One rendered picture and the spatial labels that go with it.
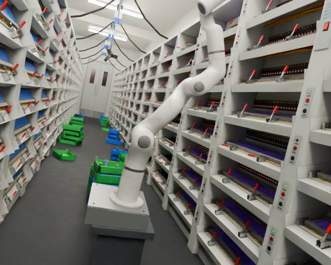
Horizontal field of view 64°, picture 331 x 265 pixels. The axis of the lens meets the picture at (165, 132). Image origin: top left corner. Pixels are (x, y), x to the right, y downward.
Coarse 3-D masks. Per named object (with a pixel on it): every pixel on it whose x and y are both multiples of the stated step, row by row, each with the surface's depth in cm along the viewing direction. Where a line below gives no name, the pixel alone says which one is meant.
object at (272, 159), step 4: (228, 144) 170; (232, 144) 165; (240, 148) 156; (244, 148) 152; (248, 148) 151; (248, 152) 149; (252, 152) 145; (256, 152) 141; (268, 156) 133; (268, 160) 132; (272, 160) 129; (276, 160) 126; (280, 160) 125; (280, 164) 123
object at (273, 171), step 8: (240, 136) 177; (224, 144) 174; (264, 144) 156; (224, 152) 164; (232, 152) 155; (240, 152) 152; (240, 160) 147; (248, 160) 139; (256, 168) 133; (264, 168) 126; (272, 168) 121; (280, 168) 121; (272, 176) 121
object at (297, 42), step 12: (312, 24) 135; (276, 36) 161; (288, 36) 152; (300, 36) 128; (312, 36) 112; (240, 48) 167; (252, 48) 168; (264, 48) 143; (276, 48) 134; (288, 48) 126; (300, 48) 133; (312, 48) 128
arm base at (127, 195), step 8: (128, 176) 140; (136, 176) 141; (120, 184) 143; (128, 184) 141; (136, 184) 142; (112, 192) 151; (120, 192) 143; (128, 192) 141; (136, 192) 143; (112, 200) 141; (120, 200) 142; (128, 200) 142; (136, 200) 146
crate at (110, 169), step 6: (96, 162) 217; (102, 162) 228; (108, 162) 230; (114, 162) 232; (120, 162) 234; (96, 168) 213; (102, 168) 208; (108, 168) 210; (114, 168) 212; (120, 168) 214; (120, 174) 215
